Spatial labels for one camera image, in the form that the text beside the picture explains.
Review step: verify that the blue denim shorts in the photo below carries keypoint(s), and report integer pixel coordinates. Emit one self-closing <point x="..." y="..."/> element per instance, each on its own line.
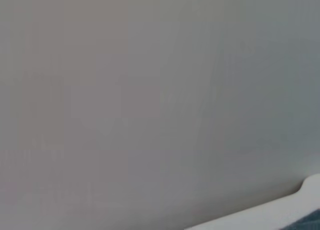
<point x="310" y="222"/>

